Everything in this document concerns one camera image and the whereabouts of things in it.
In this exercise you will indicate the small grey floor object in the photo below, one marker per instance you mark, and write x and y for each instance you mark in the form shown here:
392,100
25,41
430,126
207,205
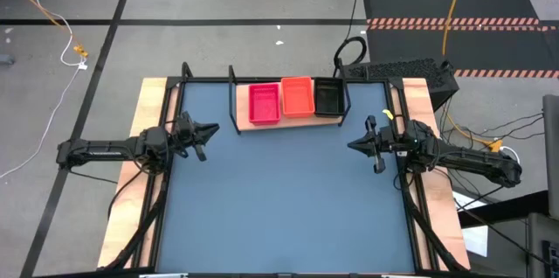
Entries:
6,59

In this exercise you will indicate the red plastic basket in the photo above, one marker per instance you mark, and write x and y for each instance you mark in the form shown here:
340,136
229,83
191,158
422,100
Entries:
264,105

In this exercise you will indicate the black desk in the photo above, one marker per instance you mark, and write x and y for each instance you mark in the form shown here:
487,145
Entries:
502,212

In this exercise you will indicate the black table frame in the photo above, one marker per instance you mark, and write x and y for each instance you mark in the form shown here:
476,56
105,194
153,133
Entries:
209,79

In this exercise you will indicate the orange basket with tall slots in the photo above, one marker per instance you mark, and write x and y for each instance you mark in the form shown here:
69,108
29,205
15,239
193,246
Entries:
297,96

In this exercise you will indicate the black plastic basket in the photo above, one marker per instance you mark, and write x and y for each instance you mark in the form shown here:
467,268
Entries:
328,96

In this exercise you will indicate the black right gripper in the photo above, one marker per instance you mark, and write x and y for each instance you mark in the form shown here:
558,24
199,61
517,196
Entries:
391,142

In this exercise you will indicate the white paper sheet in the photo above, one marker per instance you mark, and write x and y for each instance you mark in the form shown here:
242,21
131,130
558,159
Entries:
476,238

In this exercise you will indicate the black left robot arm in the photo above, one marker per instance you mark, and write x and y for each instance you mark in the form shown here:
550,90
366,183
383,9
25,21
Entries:
105,149

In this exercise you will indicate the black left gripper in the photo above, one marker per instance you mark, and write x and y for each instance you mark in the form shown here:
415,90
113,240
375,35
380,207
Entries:
181,140

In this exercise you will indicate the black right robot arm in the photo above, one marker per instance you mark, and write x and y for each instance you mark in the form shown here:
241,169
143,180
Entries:
471,162

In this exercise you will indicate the black striped floor mat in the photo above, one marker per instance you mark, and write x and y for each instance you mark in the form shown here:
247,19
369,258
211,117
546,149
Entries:
480,2

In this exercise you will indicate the grey equipment box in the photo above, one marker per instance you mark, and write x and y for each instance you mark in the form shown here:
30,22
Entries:
537,243

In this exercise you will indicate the small yellow tag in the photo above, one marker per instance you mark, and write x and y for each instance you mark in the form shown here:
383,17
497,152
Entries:
388,114

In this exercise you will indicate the yellow power plug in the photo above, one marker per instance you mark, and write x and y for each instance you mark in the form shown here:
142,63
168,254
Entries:
495,143

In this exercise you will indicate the wooden table side board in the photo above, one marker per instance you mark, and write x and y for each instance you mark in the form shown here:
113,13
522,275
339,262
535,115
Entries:
150,94
441,208

